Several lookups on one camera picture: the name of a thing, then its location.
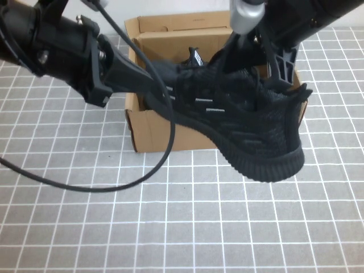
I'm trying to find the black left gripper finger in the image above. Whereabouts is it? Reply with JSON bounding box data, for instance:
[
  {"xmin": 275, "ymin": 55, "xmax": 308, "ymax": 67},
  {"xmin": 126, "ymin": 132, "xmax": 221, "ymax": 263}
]
[
  {"xmin": 107, "ymin": 74, "xmax": 177, "ymax": 97},
  {"xmin": 97, "ymin": 34, "xmax": 160, "ymax": 86}
]

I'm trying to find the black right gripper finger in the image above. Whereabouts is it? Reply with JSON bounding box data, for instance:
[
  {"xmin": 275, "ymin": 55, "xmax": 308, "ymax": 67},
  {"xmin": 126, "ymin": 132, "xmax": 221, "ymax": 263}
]
[
  {"xmin": 221, "ymin": 31, "xmax": 251, "ymax": 73},
  {"xmin": 272, "ymin": 42, "xmax": 300, "ymax": 89}
]

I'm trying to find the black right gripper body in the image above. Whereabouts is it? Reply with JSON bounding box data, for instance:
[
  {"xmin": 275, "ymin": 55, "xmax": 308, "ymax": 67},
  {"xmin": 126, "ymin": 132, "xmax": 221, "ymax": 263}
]
[{"xmin": 249, "ymin": 0, "xmax": 364, "ymax": 63}]

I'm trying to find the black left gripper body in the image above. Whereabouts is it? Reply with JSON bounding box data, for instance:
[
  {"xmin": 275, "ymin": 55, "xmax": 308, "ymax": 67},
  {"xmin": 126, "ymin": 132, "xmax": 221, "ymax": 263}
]
[{"xmin": 30, "ymin": 11, "xmax": 115, "ymax": 108}]

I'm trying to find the black knit sneaker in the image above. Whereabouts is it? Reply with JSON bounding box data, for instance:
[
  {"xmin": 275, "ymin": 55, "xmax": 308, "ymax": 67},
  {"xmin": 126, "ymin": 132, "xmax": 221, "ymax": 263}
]
[
  {"xmin": 143, "ymin": 47, "xmax": 314, "ymax": 183},
  {"xmin": 146, "ymin": 46, "xmax": 213, "ymax": 86}
]

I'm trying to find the brown cardboard shoe box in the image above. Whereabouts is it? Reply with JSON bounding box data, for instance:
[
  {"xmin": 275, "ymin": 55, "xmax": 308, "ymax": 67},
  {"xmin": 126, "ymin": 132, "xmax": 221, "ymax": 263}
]
[{"xmin": 124, "ymin": 10, "xmax": 309, "ymax": 154}]

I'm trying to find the grey white-grid tablecloth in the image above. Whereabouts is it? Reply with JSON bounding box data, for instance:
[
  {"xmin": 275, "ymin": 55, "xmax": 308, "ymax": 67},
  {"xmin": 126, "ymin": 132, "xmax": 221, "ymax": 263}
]
[{"xmin": 0, "ymin": 25, "xmax": 364, "ymax": 273}]

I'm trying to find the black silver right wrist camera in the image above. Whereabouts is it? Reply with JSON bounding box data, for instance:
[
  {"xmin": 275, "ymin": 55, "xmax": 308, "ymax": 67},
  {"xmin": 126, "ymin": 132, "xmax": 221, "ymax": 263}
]
[{"xmin": 229, "ymin": 0, "xmax": 266, "ymax": 34}]

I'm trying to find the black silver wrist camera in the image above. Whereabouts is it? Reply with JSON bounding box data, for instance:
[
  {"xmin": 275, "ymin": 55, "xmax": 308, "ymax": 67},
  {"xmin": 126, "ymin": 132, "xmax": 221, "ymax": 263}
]
[
  {"xmin": 81, "ymin": 0, "xmax": 110, "ymax": 11},
  {"xmin": 229, "ymin": 0, "xmax": 266, "ymax": 34}
]

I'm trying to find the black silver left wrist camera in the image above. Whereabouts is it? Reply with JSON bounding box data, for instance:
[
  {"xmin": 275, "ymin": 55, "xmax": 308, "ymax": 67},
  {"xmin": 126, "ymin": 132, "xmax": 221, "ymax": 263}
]
[{"xmin": 81, "ymin": 0, "xmax": 110, "ymax": 11}]

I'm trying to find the black left camera cable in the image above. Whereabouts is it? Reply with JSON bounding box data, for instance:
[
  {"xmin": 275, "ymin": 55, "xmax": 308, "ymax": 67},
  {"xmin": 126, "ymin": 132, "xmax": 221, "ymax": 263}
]
[{"xmin": 0, "ymin": 2, "xmax": 176, "ymax": 192}]

